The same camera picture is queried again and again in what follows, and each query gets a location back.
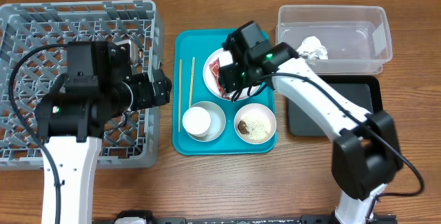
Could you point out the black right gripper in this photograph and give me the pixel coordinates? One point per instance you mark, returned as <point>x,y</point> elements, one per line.
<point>227,80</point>

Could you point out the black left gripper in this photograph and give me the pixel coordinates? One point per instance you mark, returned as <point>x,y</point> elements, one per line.
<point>162,92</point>

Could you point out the white round plate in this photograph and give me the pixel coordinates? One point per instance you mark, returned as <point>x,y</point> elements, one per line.
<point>218,57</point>

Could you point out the red candy wrapper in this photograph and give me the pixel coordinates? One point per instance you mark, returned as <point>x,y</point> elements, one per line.
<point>214,67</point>

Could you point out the grey round bowl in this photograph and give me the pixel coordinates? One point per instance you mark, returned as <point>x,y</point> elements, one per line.
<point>218,121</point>

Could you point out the white paper cup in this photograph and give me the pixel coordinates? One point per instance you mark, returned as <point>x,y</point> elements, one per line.
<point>196,121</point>

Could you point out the brown food piece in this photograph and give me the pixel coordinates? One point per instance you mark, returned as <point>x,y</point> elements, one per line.
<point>242,127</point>

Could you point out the pink bowl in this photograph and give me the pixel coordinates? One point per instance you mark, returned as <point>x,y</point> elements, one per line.
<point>261,110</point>

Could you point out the white rice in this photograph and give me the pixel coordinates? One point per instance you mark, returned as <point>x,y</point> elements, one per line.
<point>258,126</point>

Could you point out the white tissue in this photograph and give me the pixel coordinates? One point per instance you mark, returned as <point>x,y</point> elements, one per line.
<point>312,48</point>

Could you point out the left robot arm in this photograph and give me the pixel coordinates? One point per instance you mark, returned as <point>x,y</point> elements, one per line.
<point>98,86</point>

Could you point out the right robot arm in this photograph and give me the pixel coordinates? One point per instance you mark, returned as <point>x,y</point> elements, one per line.
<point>365,148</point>

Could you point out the black waste tray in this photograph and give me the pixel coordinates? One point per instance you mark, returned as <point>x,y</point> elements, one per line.
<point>363,90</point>

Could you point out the teal plastic tray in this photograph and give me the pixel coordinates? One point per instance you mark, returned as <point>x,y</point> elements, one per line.
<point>200,44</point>

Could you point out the grey plastic dish rack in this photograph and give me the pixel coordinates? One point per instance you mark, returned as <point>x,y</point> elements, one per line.
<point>32,35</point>

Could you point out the clear plastic bin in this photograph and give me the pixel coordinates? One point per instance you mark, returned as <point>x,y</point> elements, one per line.
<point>357,38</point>

